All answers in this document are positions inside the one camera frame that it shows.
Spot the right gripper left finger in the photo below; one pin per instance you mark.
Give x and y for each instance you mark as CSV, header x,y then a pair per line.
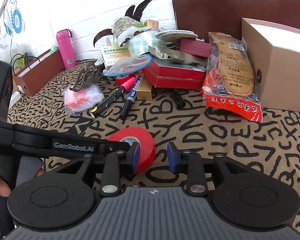
x,y
134,157

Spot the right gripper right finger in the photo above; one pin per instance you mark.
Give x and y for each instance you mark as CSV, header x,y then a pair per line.
x,y
190,163

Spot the insoles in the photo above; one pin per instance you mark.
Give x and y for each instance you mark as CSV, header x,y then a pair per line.
x,y
230,82

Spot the letter-patterned tablecloth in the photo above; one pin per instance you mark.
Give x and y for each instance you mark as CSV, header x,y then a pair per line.
x,y
272,146

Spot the blue black marker pen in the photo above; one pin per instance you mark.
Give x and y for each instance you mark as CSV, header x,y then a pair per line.
x,y
130,99

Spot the small black marker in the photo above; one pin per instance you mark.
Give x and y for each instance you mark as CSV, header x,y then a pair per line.
x,y
180,103

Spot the brown open cardboard box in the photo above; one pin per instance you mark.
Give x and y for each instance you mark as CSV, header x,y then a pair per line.
x,y
38,72

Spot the golden rectangular box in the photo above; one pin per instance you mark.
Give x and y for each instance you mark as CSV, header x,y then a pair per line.
x,y
144,89

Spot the black marker pink cap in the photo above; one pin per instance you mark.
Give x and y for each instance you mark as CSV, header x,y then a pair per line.
x,y
114,95

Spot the pink item in plastic bag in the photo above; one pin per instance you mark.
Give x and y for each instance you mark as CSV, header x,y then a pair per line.
x,y
85,99

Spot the small red tape roll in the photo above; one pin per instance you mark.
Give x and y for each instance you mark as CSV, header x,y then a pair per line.
x,y
122,79

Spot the red flat gift box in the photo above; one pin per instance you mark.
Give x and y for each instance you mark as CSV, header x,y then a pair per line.
x,y
166,74

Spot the dark red small box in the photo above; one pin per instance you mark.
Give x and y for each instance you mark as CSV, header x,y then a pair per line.
x,y
193,47

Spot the pink thermos bottle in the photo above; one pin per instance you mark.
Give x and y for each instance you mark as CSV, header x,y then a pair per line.
x,y
65,48

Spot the green patterned tape roll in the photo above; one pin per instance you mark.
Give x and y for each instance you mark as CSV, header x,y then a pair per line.
x,y
139,44

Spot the round sanding disc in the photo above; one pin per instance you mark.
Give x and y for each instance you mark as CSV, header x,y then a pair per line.
x,y
175,35

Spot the black feather headpiece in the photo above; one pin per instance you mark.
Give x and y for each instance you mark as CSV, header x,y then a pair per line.
x,y
136,12

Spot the pink cardboard storage box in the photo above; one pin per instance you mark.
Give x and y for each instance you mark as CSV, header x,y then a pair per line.
x,y
274,52

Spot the brown wooden chair back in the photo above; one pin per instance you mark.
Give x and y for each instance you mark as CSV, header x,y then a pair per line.
x,y
203,16

